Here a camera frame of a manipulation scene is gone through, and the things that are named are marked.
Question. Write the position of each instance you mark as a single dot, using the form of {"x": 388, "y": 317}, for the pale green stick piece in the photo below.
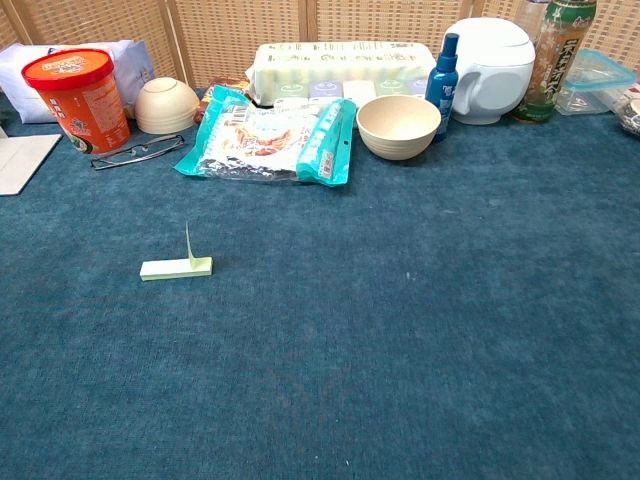
{"x": 170, "y": 270}

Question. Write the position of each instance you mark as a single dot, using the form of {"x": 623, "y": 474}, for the blue felt table cover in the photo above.
{"x": 350, "y": 310}

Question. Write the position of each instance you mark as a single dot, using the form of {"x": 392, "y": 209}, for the teal snack bag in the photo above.
{"x": 260, "y": 137}

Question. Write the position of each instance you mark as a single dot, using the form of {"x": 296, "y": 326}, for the open beige bowl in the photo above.
{"x": 397, "y": 132}

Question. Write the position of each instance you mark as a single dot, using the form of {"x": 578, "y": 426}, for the purple small tissue box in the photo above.
{"x": 419, "y": 87}
{"x": 325, "y": 90}

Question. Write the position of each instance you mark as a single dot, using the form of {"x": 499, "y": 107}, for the green small tissue box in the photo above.
{"x": 290, "y": 91}
{"x": 393, "y": 87}

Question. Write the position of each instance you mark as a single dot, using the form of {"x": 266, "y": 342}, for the pink small tissue box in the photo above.
{"x": 359, "y": 90}

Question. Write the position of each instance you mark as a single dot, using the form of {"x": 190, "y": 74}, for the white toilet roll pack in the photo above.
{"x": 340, "y": 65}

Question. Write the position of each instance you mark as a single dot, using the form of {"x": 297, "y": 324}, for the brown cookie packet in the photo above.
{"x": 226, "y": 83}

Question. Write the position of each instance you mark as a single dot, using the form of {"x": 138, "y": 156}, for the blue spray bottle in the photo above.
{"x": 442, "y": 85}

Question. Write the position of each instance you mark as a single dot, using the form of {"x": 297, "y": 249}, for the upturned beige bowl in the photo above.
{"x": 166, "y": 107}

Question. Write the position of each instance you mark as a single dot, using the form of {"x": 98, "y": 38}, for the black eyeglasses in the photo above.
{"x": 117, "y": 160}

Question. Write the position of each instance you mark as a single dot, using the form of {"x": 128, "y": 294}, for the wicker folding screen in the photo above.
{"x": 350, "y": 22}

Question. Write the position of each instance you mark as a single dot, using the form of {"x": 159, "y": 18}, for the white lidded plastic pot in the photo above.
{"x": 495, "y": 75}

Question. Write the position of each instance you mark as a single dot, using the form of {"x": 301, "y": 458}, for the white plastic tissue pack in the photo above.
{"x": 131, "y": 60}

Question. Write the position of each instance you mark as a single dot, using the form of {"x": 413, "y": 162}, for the orange instant noodle cup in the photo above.
{"x": 85, "y": 100}

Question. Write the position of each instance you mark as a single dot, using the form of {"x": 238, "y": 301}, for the green tea bottle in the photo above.
{"x": 550, "y": 65}

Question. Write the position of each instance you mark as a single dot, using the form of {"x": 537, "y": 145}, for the blue box grey flap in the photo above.
{"x": 25, "y": 160}

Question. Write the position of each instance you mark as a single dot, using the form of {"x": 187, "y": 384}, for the clear container teal lid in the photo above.
{"x": 595, "y": 80}

